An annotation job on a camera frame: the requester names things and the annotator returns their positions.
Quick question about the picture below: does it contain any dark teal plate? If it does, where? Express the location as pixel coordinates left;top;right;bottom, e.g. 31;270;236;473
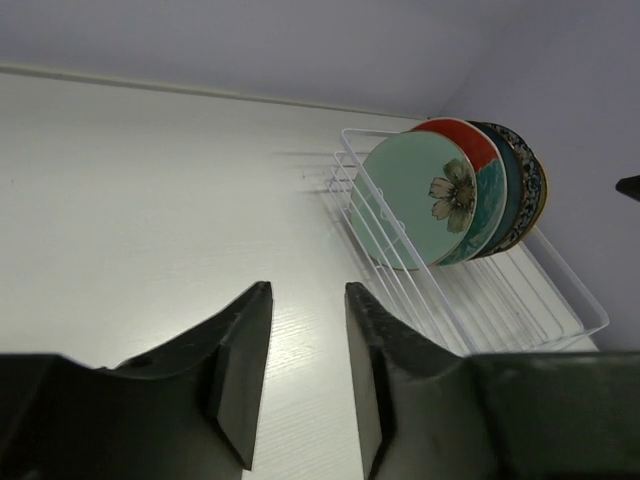
471;121;524;258

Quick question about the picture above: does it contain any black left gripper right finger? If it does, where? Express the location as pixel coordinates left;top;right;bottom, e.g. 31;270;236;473
345;283;639;479

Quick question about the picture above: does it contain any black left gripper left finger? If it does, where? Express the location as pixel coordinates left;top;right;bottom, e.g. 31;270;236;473
1;282;273;479

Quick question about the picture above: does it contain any white wire dish rack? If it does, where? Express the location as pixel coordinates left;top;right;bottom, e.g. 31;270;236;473
326;129;610;354

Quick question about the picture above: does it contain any blue floral patterned plate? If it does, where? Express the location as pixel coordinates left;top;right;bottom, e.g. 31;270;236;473
488;122;541;254

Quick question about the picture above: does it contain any red and teal plate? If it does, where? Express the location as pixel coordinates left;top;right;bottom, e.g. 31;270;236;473
414;117;508;265

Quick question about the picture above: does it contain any mint green flower plate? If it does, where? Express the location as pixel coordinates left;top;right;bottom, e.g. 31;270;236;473
351;131;477;270

